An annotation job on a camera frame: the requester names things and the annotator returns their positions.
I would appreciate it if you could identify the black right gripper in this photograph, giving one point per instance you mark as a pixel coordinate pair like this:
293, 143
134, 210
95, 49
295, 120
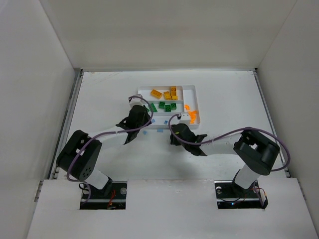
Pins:
178, 127

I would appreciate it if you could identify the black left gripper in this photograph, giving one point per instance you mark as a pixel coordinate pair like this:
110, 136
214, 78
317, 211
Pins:
144, 109

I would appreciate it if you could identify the green lego plate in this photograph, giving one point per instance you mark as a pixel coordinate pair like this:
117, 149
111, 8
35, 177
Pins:
153, 108

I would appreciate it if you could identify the orange D-shaped arch brick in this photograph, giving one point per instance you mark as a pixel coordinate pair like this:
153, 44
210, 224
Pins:
192, 119

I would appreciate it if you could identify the orange long brick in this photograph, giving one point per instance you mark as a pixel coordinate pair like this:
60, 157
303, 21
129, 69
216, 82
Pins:
193, 113

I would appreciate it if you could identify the green square duplo brick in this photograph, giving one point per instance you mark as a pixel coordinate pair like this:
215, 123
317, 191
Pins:
162, 105

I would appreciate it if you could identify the yellow large duplo brick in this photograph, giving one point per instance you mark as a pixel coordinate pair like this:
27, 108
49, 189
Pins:
156, 94

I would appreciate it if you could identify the green two-stud duplo brick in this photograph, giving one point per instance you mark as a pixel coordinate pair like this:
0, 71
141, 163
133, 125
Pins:
167, 108

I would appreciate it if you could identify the yellow long duplo brick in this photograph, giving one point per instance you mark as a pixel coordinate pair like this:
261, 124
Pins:
167, 95

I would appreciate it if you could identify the yellow rounded ladybug brick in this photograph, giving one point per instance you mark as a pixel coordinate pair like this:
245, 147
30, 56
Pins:
173, 91

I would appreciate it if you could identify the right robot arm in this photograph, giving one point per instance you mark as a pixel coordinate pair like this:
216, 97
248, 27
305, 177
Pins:
258, 152

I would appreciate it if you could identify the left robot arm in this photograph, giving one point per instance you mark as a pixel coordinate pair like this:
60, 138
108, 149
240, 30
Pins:
80, 154

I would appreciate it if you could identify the white compartment tray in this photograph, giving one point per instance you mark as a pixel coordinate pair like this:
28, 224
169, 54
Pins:
170, 100

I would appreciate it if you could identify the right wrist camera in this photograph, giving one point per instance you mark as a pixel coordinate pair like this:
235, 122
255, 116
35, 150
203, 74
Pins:
184, 118

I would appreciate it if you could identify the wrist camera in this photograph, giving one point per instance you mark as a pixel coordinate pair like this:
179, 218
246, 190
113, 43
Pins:
135, 100
184, 118

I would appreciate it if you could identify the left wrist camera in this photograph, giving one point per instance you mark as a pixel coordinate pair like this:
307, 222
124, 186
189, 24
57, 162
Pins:
135, 100

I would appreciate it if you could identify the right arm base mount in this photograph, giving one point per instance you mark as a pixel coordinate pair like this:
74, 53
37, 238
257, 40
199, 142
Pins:
231, 196

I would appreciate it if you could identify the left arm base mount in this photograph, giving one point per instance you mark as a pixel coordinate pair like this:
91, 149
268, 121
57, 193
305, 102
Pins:
114, 200

